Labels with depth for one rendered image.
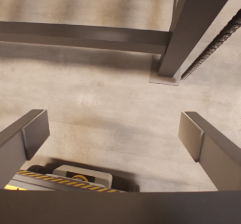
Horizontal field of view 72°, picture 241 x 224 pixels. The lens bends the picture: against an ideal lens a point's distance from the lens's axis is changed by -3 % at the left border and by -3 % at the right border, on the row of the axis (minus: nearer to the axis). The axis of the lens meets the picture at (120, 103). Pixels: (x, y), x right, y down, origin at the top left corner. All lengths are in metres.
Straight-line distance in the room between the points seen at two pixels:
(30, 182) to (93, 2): 0.96
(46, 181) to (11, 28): 0.58
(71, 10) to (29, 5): 0.28
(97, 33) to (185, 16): 0.31
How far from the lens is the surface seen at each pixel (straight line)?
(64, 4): 1.20
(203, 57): 0.58
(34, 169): 0.93
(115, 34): 0.62
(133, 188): 0.81
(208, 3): 0.41
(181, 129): 0.16
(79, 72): 0.98
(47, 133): 0.17
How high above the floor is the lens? 0.88
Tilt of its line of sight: 81 degrees down
